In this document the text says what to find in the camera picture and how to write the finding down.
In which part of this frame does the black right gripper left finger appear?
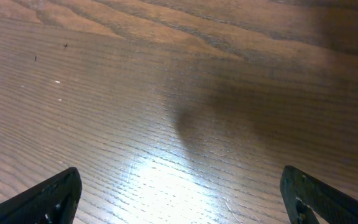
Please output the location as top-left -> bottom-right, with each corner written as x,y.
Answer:
0,167 -> 82,224

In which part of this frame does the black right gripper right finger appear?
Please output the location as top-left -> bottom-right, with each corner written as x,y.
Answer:
280,166 -> 358,224

